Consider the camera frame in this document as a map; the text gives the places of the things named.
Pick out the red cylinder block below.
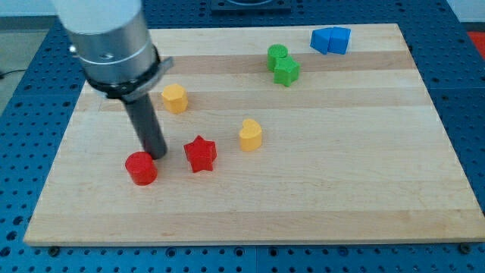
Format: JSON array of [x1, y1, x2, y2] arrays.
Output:
[[125, 152, 158, 186]]

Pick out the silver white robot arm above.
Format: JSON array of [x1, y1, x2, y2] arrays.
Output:
[[52, 0, 174, 102]]

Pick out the red star block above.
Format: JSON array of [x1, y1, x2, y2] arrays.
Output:
[[183, 135, 217, 173]]

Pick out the green star block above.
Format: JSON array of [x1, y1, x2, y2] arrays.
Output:
[[274, 55, 300, 86]]

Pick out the yellow heart block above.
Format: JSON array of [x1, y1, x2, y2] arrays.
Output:
[[239, 119, 262, 152]]

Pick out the wooden board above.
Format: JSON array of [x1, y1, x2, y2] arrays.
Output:
[[24, 24, 484, 246]]

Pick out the yellow hexagon block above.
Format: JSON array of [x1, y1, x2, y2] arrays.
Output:
[[161, 83, 189, 114]]

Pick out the green cylinder block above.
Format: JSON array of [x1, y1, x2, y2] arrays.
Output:
[[267, 44, 288, 71]]

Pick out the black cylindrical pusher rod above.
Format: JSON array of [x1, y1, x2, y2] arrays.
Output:
[[124, 94, 167, 159]]

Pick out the blue cube block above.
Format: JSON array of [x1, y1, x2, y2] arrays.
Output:
[[310, 27, 333, 55]]

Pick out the blue pentagon block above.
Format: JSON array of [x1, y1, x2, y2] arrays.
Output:
[[327, 27, 351, 55]]

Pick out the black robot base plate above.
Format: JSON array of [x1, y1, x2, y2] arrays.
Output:
[[208, 0, 292, 13]]

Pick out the black cable on floor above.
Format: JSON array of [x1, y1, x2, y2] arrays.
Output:
[[0, 68, 26, 80]]

